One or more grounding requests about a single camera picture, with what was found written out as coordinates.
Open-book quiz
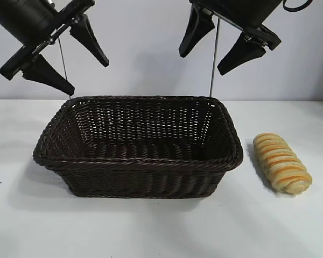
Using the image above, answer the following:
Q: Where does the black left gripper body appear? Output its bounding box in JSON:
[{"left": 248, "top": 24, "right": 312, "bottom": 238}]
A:
[{"left": 0, "top": 0, "right": 95, "bottom": 81}]

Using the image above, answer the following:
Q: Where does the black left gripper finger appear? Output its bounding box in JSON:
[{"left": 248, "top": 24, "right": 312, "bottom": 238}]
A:
[
  {"left": 23, "top": 53, "right": 75, "bottom": 95},
  {"left": 69, "top": 15, "right": 109, "bottom": 67}
]

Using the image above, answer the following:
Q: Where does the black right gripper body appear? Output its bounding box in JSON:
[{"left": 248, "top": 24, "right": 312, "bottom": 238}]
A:
[{"left": 189, "top": 0, "right": 282, "bottom": 52}]

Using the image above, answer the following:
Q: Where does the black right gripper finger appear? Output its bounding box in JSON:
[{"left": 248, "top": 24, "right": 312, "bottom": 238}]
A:
[
  {"left": 217, "top": 33, "right": 268, "bottom": 76},
  {"left": 178, "top": 2, "right": 216, "bottom": 58}
]

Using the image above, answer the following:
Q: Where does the long striped bread roll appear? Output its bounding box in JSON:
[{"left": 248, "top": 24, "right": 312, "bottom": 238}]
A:
[{"left": 252, "top": 133, "right": 312, "bottom": 194}]

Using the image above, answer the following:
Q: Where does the dark brown wicker basket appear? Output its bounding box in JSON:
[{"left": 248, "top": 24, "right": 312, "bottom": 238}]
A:
[{"left": 32, "top": 94, "right": 244, "bottom": 197}]

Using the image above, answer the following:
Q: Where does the thin metal rod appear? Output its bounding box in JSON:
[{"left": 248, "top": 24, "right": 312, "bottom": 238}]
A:
[
  {"left": 209, "top": 16, "right": 220, "bottom": 97},
  {"left": 58, "top": 37, "right": 71, "bottom": 97}
]

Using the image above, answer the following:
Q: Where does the black cable loop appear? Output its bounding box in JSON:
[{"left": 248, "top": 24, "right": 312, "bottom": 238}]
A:
[{"left": 282, "top": 0, "right": 304, "bottom": 13}]

